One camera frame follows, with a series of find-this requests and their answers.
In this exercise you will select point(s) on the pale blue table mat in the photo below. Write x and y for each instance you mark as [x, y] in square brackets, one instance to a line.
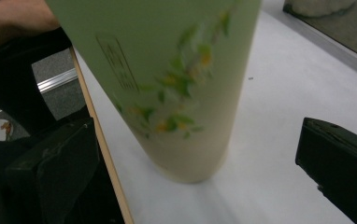
[276, 140]

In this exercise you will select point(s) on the aluminium floor rail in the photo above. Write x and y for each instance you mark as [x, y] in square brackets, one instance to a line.
[58, 81]

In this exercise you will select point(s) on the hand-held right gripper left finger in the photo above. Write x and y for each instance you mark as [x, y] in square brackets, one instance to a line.
[52, 168]

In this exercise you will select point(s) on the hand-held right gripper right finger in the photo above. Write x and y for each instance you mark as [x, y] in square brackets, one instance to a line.
[338, 168]

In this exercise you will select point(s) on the green pump bottle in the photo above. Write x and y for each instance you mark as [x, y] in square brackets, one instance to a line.
[154, 46]

